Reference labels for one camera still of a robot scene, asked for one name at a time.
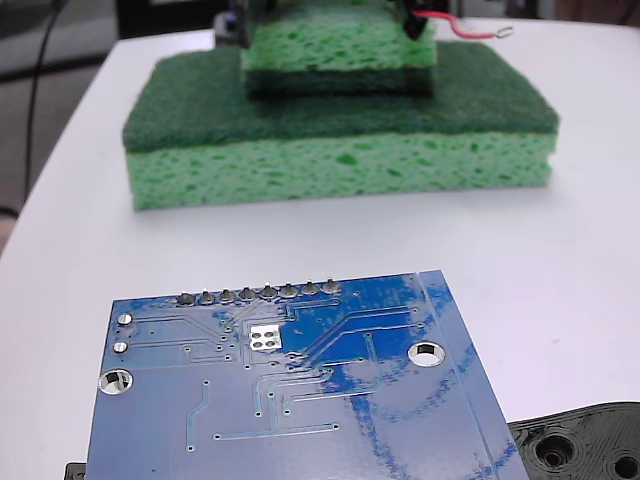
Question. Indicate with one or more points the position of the black plastic mount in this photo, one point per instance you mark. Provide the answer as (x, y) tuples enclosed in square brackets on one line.
[(575, 440)]

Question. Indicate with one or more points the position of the small green scouring sponge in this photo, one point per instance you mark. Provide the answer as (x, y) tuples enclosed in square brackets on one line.
[(325, 45)]

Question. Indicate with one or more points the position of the large green scouring sponge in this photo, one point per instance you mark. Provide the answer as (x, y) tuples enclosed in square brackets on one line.
[(325, 170)]

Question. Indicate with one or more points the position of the dark metal fixture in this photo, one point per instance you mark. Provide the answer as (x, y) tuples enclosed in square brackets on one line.
[(232, 27)]

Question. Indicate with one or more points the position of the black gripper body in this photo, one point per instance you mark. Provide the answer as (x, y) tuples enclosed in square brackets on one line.
[(422, 5)]

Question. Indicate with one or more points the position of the blue circuit board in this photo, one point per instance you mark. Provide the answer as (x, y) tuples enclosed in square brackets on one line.
[(300, 425)]

